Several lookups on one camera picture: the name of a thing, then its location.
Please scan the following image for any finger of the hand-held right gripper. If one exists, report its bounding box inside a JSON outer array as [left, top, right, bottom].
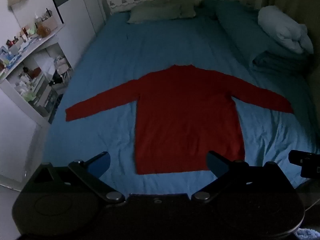
[[288, 150, 320, 178]]

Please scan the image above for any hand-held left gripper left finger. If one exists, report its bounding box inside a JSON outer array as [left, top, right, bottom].
[[24, 151, 125, 203]]

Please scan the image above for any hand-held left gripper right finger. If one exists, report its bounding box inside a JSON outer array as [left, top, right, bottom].
[[191, 151, 293, 202]]

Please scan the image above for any red long-sleeve sweater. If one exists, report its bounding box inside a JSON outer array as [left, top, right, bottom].
[[65, 64, 294, 175]]

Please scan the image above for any folded dark blue blanket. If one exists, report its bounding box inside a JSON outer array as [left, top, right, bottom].
[[250, 50, 313, 77]]

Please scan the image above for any bed with blue sheet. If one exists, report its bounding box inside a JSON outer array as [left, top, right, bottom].
[[42, 0, 320, 198]]

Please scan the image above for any white shelf unit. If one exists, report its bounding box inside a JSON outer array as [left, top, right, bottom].
[[0, 24, 73, 125]]

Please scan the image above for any rolled white duvet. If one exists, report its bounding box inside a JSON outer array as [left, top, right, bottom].
[[257, 6, 314, 54]]

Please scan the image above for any long blue pillow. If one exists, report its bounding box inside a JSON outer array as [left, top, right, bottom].
[[200, 0, 283, 64]]

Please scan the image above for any cardboard box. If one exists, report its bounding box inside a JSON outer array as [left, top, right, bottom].
[[37, 14, 59, 37]]

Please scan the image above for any white wardrobe with dark panel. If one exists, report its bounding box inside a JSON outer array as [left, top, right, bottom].
[[47, 0, 106, 68]]

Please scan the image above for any green pillow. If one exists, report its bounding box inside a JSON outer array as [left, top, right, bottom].
[[126, 0, 197, 25]]

